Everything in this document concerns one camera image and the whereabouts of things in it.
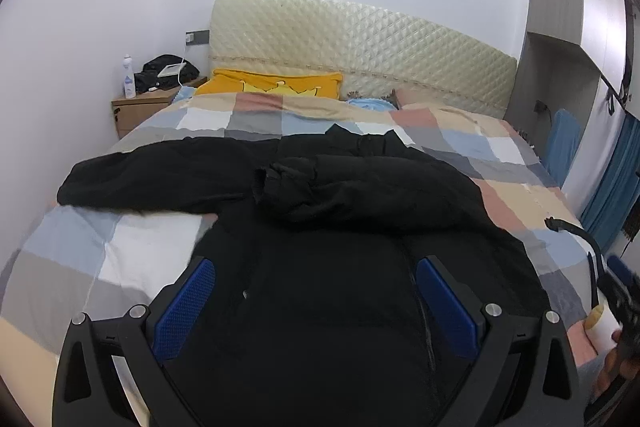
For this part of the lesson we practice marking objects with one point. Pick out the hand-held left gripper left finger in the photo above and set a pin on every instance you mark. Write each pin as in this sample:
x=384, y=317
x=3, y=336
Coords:
x=184, y=304

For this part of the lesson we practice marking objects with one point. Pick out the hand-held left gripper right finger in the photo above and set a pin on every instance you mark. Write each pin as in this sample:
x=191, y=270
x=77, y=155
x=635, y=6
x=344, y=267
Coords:
x=446, y=309

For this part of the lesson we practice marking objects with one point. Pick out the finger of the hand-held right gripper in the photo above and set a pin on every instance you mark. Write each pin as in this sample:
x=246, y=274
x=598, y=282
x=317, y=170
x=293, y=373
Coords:
x=582, y=239

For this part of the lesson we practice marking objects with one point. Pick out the black jacket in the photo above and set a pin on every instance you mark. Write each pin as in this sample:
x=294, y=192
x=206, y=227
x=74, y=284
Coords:
x=350, y=227

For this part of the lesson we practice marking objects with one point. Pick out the person's right hand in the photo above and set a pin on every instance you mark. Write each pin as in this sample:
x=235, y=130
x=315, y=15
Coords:
x=611, y=369

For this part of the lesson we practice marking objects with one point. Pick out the blue curtain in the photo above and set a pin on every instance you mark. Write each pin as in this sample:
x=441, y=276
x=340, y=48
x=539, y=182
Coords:
x=612, y=182

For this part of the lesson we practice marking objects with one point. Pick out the blue hanging cloth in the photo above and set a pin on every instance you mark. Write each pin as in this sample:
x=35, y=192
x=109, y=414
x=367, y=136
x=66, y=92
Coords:
x=561, y=146

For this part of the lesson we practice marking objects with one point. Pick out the checkered bed blanket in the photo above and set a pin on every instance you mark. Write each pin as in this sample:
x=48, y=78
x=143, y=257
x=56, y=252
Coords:
x=80, y=267

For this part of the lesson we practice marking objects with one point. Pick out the black curtain rod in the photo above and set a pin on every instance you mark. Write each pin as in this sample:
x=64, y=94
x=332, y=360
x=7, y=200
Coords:
x=614, y=72

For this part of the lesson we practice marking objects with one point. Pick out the wooden nightstand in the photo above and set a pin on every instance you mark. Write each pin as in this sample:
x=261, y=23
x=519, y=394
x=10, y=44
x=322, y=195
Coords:
x=142, y=106

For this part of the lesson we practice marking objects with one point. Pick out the grey wardrobe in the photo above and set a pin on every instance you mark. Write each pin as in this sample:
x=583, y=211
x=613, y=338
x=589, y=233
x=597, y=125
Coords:
x=565, y=22

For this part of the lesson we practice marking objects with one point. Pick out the light blue pillow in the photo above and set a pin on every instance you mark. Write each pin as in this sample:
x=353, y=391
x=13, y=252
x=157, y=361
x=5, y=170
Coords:
x=371, y=104

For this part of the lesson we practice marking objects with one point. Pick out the black bag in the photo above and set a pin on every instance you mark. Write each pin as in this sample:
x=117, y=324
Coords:
x=165, y=72

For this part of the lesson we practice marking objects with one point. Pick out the white plastic bottle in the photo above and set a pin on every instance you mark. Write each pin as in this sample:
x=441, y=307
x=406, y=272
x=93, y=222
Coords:
x=128, y=77

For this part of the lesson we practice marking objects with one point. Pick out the white tablet device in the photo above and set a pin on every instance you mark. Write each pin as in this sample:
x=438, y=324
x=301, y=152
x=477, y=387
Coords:
x=171, y=70

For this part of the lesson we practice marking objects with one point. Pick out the yellow pillow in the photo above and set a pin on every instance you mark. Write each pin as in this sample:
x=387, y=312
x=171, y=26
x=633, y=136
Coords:
x=272, y=84

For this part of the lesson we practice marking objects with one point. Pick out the cream quilted headboard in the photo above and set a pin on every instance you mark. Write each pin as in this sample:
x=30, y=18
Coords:
x=360, y=44

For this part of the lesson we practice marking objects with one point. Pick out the grey wall socket panel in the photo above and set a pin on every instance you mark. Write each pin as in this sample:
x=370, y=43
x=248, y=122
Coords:
x=196, y=38

